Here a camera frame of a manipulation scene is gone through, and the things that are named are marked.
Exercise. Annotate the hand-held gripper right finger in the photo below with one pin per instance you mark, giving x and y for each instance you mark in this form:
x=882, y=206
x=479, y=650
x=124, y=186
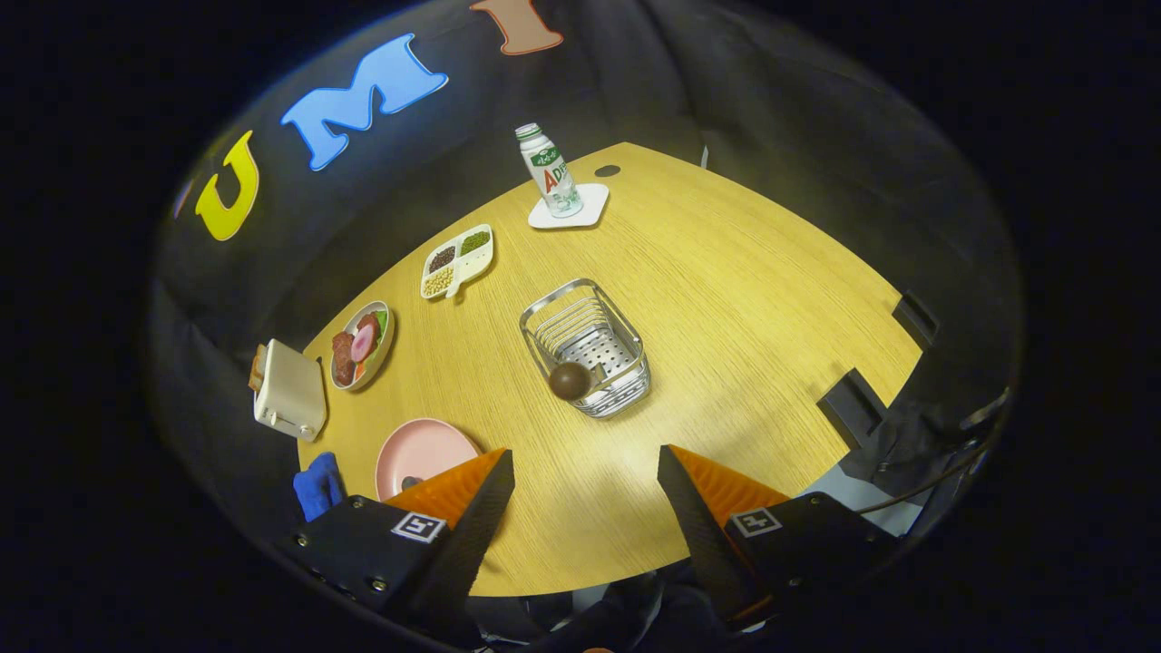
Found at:
x=703, y=544

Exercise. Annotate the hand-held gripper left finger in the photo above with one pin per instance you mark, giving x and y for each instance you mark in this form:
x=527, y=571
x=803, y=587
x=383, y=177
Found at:
x=463, y=553

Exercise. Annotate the pink round plate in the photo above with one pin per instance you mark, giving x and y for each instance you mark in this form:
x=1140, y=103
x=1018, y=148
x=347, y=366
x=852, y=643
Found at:
x=426, y=449

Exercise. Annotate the blue towel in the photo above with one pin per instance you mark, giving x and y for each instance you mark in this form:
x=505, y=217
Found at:
x=317, y=490

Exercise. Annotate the oval dish with toy food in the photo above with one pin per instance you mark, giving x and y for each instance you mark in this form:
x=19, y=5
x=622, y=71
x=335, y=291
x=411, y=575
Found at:
x=361, y=345

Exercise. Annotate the cream toaster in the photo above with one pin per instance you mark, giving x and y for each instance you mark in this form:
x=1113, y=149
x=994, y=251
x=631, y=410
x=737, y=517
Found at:
x=292, y=390

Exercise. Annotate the brown toast slice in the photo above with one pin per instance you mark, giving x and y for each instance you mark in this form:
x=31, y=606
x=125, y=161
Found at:
x=258, y=367

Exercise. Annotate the white divided dish with beans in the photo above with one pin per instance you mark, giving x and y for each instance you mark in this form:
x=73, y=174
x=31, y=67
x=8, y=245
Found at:
x=458, y=261

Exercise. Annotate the white square coaster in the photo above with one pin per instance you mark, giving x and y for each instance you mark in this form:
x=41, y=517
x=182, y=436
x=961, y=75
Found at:
x=594, y=204

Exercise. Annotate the white green label bottle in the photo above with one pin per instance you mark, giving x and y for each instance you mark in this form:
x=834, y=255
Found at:
x=551, y=172

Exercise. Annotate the black table bracket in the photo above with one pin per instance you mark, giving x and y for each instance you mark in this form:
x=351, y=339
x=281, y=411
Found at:
x=851, y=408
x=916, y=319

